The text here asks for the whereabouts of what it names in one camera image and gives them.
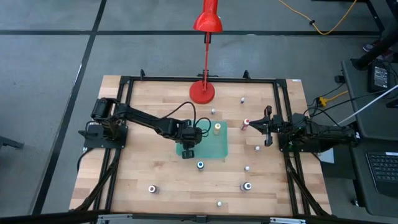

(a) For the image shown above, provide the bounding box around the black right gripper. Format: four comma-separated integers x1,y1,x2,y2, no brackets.
249,105,274,147

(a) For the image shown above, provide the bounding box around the translucent green plastic bin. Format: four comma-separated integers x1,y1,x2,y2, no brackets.
175,119,229,160

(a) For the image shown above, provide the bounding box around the red desk lamp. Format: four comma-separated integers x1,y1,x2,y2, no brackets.
188,0,224,105

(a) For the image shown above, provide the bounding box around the yellow plug adapter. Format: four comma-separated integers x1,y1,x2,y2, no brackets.
317,90,349,107

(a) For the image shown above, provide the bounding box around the white paper sheet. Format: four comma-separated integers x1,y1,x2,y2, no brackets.
317,148,335,164

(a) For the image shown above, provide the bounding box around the grey side cart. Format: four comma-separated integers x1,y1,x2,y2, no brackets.
341,58,398,224

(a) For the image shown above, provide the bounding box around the black laptop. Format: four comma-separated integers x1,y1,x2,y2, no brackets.
365,151,398,197

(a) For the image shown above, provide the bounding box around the person's leg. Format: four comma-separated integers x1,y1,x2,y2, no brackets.
351,27,398,71

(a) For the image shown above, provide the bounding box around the grey stand foot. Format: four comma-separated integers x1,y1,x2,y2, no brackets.
0,135,25,150

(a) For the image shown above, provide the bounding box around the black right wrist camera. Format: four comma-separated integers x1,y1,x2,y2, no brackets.
272,116,284,133

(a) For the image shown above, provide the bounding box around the black camera cable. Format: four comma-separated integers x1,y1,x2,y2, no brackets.
160,101,212,138

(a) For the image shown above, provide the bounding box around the black aluminium table frame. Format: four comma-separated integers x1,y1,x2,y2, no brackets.
70,68,332,224

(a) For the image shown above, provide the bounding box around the white cord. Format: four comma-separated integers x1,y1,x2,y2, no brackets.
337,84,398,126

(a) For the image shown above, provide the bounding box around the yellow power cord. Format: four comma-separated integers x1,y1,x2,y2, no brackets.
278,0,358,35

